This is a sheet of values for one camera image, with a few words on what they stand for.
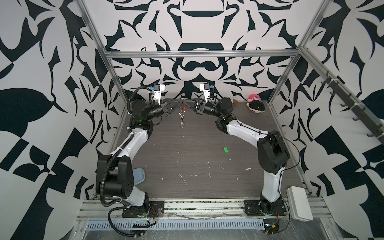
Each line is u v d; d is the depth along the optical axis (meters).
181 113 0.70
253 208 0.74
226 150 0.94
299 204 0.71
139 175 0.82
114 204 0.45
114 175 0.43
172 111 0.69
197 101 0.70
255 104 1.11
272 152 0.51
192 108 0.72
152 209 0.73
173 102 0.71
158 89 0.65
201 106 0.67
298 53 0.91
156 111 0.66
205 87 0.69
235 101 1.19
